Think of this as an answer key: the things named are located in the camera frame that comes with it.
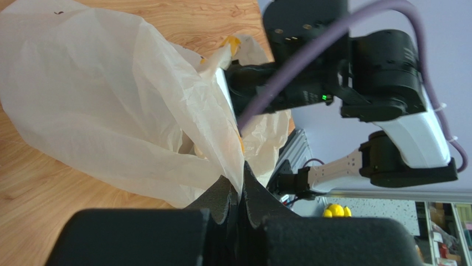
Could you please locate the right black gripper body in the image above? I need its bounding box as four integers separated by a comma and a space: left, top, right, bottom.
225, 61, 278, 115

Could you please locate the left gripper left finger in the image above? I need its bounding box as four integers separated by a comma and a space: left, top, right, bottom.
186, 176, 239, 265

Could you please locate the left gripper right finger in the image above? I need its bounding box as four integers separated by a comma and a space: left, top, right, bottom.
238, 161, 299, 265

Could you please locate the banana print plastic bag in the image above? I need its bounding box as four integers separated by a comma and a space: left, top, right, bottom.
1, 1, 291, 208

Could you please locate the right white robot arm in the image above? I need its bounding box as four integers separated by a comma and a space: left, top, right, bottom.
217, 1, 468, 200

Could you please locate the background fake fruit bowl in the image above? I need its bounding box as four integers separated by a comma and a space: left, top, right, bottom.
322, 204, 352, 218

